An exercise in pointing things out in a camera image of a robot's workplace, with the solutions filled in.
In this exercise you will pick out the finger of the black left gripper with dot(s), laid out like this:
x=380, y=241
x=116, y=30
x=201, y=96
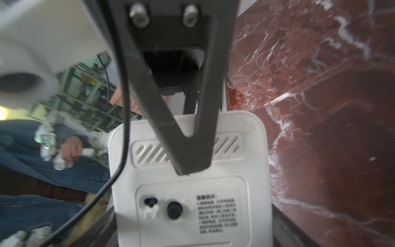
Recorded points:
x=188, y=139

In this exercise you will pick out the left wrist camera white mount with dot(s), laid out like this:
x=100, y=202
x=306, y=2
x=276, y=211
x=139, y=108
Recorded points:
x=38, y=40

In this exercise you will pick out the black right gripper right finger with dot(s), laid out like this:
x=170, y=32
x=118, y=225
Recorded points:
x=287, y=234

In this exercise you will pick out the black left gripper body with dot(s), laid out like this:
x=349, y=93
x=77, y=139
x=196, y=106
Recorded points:
x=166, y=47

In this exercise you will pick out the person in blue jeans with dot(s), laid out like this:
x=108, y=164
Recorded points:
x=32, y=191

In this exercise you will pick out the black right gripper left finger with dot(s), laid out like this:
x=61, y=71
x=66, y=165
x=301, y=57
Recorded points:
x=101, y=234

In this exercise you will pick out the person's hand on controller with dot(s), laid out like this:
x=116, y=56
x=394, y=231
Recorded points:
x=71, y=149

